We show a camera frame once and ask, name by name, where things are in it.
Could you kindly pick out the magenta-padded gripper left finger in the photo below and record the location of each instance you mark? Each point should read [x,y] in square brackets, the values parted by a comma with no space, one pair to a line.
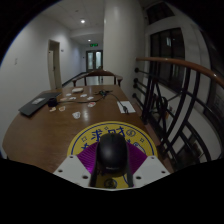
[71,168]

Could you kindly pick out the small white box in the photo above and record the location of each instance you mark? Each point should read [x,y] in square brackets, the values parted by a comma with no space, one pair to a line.
[77,90]

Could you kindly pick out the open side doorway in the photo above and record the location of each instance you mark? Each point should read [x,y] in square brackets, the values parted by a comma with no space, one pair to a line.
[55,65]

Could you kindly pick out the black railing with wooden handrail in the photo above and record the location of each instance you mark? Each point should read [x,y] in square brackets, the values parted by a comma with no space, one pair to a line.
[180,110]

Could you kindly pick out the glass double door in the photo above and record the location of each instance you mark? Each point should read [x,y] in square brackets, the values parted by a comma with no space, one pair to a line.
[94,60]

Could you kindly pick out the round ceiling light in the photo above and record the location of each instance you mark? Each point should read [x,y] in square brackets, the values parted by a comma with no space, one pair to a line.
[82,21]

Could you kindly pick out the white wall switch plate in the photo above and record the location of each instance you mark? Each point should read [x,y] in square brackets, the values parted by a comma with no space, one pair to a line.
[15,61]

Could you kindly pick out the tall dark window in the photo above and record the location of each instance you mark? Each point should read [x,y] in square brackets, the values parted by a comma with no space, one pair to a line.
[166,56]

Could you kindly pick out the round yellow printed mouse pad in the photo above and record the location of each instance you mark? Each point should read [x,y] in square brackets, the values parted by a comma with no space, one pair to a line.
[86,136]

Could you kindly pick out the small dark transom window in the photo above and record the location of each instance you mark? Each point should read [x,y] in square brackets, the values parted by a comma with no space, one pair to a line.
[159,12]

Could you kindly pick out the white paper sheet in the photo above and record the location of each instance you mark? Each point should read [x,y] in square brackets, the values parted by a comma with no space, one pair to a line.
[128,106]

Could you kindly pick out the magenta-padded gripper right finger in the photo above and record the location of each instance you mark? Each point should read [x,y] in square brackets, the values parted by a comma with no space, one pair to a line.
[151,168]

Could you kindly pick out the small printed sticker card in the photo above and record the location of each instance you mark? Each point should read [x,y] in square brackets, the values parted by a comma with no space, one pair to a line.
[91,104]
[63,99]
[76,115]
[62,108]
[83,95]
[72,98]
[90,98]
[52,109]

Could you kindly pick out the green exit sign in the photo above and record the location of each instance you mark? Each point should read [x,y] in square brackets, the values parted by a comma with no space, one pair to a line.
[93,44]

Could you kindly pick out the dark grey closed laptop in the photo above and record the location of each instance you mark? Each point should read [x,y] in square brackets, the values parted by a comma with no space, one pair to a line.
[38,104]

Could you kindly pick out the black computer mouse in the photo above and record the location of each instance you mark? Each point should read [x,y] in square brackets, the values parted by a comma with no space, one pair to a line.
[112,153]

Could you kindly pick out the small black cup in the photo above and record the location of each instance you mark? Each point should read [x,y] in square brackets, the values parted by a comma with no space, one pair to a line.
[52,102]

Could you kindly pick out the wooden armchair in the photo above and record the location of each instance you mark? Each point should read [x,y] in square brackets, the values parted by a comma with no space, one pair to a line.
[98,73]

